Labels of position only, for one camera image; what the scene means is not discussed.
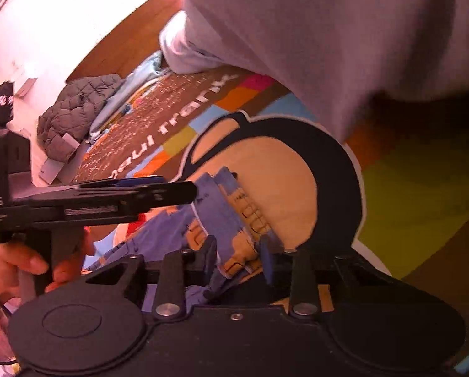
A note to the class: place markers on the blue printed pants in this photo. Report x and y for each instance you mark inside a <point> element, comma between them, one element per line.
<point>218,212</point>

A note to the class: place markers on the grey quilted jacket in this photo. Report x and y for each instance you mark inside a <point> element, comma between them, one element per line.
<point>77,106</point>

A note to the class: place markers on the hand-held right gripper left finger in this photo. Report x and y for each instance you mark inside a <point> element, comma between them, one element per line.
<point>210,252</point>

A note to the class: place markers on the person's left hand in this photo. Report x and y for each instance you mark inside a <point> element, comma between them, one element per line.
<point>22,257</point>

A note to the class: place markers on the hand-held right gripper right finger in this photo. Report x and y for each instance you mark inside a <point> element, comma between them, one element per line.
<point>269,263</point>

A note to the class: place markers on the wooden headboard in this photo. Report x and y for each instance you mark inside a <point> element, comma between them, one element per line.
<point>132,31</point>

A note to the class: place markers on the light blue pillow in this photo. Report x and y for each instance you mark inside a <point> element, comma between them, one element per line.
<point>116,106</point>

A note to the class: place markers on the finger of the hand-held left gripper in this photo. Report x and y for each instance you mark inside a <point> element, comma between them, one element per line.
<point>140,181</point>
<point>175,193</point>

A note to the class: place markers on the grey pillow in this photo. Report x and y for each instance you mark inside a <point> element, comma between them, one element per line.
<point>317,31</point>

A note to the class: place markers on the colourful printed blanket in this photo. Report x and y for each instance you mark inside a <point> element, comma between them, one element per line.
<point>281,188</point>

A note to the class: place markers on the bedside cabinet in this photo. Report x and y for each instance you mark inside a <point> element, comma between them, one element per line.
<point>52,172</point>

